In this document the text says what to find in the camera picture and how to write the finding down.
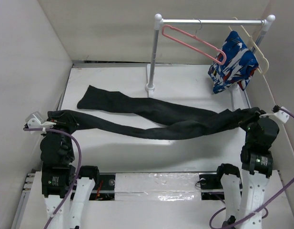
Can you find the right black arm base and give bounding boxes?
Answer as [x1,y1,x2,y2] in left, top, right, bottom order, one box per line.
[196,173,224,200]

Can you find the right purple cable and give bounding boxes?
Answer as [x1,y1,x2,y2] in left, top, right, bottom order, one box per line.
[210,108,294,229]

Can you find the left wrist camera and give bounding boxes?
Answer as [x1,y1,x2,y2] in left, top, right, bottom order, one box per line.
[25,112,56,130]

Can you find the white clothes rack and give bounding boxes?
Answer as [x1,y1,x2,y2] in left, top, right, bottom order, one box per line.
[145,14,264,111]

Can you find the cream plastic hanger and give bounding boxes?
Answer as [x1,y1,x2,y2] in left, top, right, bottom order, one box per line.
[236,15,274,76]

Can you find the pink plastic hanger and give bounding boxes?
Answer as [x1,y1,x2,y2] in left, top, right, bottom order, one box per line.
[161,20,227,66]

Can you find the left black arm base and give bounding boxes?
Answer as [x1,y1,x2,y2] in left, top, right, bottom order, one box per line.
[79,166,116,201]

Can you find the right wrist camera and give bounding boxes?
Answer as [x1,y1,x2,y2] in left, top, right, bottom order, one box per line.
[259,105,290,124]

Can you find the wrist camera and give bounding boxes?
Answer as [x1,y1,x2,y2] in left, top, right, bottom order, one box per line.
[25,112,56,130]
[259,105,290,124]

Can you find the blue patterned garment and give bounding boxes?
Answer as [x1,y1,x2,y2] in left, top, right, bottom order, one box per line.
[208,31,259,94]

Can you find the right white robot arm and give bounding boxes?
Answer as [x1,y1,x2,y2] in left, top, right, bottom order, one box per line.
[214,117,279,229]

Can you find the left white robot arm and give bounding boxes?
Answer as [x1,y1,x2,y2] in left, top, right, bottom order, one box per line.
[40,129,101,229]

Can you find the black trousers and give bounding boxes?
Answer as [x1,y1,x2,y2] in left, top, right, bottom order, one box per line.
[47,85,265,140]

